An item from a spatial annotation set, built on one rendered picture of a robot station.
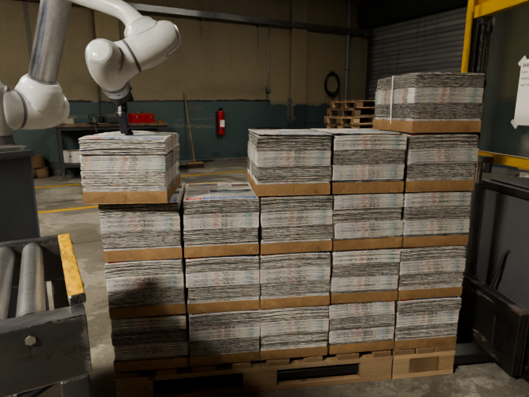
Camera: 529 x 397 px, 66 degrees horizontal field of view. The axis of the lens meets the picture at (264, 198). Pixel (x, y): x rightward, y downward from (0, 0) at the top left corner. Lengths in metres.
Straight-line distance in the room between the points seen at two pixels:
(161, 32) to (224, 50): 7.56
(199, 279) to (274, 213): 0.38
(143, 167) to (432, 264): 1.21
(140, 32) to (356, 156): 0.86
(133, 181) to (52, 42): 0.64
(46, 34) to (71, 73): 6.32
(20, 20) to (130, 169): 6.85
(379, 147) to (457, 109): 0.34
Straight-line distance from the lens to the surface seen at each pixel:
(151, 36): 1.33
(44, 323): 0.82
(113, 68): 1.29
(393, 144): 1.65
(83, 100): 8.12
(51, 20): 1.81
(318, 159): 1.56
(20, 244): 1.29
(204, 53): 8.71
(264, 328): 1.73
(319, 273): 1.67
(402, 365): 2.02
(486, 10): 2.37
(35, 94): 1.87
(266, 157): 1.52
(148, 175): 1.46
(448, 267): 1.89
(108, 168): 1.49
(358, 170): 1.61
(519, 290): 2.35
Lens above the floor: 1.16
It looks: 12 degrees down
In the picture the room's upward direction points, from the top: straight up
